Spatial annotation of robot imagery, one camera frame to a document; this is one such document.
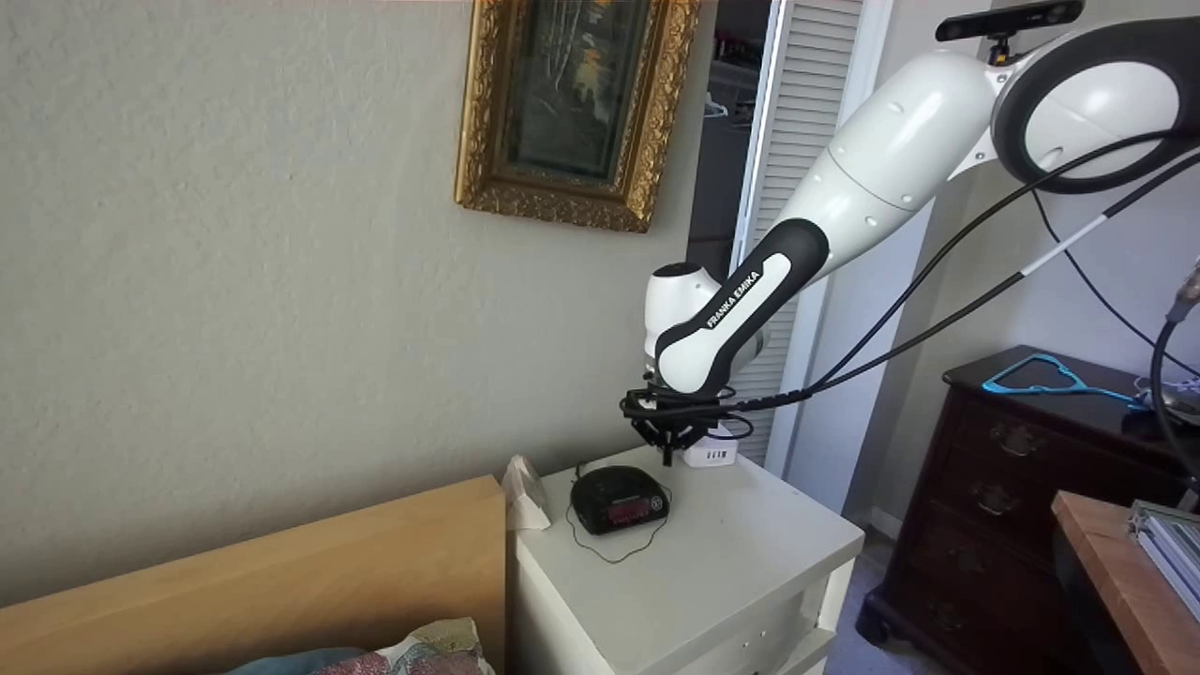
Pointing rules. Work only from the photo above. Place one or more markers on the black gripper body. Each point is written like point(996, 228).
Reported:
point(676, 406)

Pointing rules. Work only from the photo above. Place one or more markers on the white power strip device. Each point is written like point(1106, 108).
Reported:
point(716, 450)

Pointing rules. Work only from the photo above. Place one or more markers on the black alarm clock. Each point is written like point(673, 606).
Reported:
point(621, 495)

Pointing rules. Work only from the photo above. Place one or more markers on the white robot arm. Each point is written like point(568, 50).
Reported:
point(873, 152)

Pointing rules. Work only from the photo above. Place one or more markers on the grey flat device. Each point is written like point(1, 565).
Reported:
point(1175, 543)

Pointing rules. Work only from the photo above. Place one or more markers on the white nightstand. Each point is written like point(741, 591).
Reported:
point(752, 575)

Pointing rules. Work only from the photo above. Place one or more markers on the dark wooden dresser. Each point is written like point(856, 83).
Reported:
point(988, 525)

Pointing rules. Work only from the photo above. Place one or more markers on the floral bedspread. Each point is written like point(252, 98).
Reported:
point(433, 651)

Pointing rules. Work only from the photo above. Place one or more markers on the gold framed picture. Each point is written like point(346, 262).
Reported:
point(576, 98)

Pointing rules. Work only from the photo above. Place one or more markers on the white louvered closet door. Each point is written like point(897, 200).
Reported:
point(807, 61)

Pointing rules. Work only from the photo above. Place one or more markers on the light wooden headboard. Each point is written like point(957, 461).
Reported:
point(247, 585)

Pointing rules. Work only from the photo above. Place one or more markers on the brown wooden desk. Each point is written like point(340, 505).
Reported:
point(1125, 600)

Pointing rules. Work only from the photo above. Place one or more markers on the black camera bar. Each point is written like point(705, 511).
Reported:
point(998, 20)

